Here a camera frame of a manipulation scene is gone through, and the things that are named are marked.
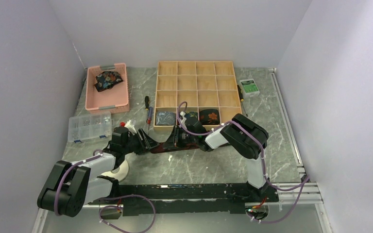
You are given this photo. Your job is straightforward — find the thin black yellow screwdriver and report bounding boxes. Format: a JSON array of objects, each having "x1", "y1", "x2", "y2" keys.
[{"x1": 237, "y1": 85, "x2": 248, "y2": 117}]

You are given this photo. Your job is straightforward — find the aluminium rail at right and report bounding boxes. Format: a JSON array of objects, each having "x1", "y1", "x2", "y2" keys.
[{"x1": 268, "y1": 68, "x2": 306, "y2": 179}]

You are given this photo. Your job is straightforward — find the navy yellow rolled tie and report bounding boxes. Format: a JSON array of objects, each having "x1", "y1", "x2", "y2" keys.
[{"x1": 185, "y1": 111, "x2": 199, "y2": 120}]

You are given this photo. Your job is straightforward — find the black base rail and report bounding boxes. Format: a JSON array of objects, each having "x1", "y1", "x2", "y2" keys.
[{"x1": 91, "y1": 183, "x2": 279, "y2": 216}]

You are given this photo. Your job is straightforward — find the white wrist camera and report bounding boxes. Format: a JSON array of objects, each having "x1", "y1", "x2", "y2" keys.
[
  {"x1": 119, "y1": 119, "x2": 136, "y2": 130},
  {"x1": 179, "y1": 111, "x2": 187, "y2": 121}
]

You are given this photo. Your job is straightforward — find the purple cable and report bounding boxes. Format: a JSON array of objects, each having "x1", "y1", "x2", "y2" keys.
[
  {"x1": 98, "y1": 194, "x2": 156, "y2": 233},
  {"x1": 177, "y1": 101, "x2": 310, "y2": 225}
]

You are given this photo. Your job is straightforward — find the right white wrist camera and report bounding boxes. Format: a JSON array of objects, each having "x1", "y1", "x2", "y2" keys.
[{"x1": 179, "y1": 111, "x2": 187, "y2": 121}]

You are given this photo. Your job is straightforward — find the wooden compartment tray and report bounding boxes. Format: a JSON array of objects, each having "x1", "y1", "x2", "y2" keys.
[{"x1": 153, "y1": 61, "x2": 242, "y2": 132}]

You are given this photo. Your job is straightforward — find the pink plastic basket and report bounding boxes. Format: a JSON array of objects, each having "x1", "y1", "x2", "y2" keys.
[{"x1": 85, "y1": 63, "x2": 130, "y2": 114}]

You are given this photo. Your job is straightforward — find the black orange rolled tie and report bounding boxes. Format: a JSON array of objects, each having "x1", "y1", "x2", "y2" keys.
[{"x1": 199, "y1": 108, "x2": 220, "y2": 125}]

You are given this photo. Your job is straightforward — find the blue grey rolled tie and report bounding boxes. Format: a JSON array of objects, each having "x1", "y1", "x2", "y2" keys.
[{"x1": 155, "y1": 111, "x2": 176, "y2": 126}]

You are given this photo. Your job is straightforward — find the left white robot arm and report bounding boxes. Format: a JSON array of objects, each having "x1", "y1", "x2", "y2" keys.
[{"x1": 37, "y1": 127, "x2": 159, "y2": 217}]

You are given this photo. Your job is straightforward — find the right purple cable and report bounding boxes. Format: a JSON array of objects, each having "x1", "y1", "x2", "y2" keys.
[{"x1": 177, "y1": 101, "x2": 310, "y2": 225}]

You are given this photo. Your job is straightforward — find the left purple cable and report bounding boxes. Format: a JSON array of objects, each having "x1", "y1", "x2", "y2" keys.
[{"x1": 98, "y1": 194, "x2": 156, "y2": 233}]

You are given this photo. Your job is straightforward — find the dark red floral tie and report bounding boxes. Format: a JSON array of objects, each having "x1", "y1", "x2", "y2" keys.
[{"x1": 140, "y1": 141, "x2": 213, "y2": 154}]

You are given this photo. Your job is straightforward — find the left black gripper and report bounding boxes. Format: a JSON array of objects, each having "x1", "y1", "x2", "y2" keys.
[{"x1": 122, "y1": 128, "x2": 159, "y2": 155}]

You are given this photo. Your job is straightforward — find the green white small box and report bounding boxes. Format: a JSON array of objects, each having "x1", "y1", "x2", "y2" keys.
[{"x1": 238, "y1": 78, "x2": 260, "y2": 99}]

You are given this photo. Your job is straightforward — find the white tape roll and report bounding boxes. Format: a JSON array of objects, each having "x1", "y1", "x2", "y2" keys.
[{"x1": 102, "y1": 160, "x2": 129, "y2": 182}]

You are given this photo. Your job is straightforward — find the black floral tie in basket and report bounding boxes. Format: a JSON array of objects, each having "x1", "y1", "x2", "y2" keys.
[{"x1": 94, "y1": 71, "x2": 123, "y2": 92}]

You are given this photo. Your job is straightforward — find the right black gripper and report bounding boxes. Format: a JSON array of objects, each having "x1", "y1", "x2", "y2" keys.
[{"x1": 162, "y1": 125, "x2": 198, "y2": 150}]

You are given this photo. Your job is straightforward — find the clear plastic screw box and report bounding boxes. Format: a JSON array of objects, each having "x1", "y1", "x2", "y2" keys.
[{"x1": 68, "y1": 112, "x2": 112, "y2": 143}]

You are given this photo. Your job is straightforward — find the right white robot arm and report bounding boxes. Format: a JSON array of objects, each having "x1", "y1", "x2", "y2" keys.
[{"x1": 164, "y1": 114, "x2": 269, "y2": 201}]

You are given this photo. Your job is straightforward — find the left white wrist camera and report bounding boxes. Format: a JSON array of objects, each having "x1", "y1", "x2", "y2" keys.
[{"x1": 119, "y1": 119, "x2": 136, "y2": 130}]

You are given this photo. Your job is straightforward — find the blue red screwdriver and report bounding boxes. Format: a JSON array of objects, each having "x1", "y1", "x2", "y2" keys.
[{"x1": 146, "y1": 106, "x2": 153, "y2": 132}]

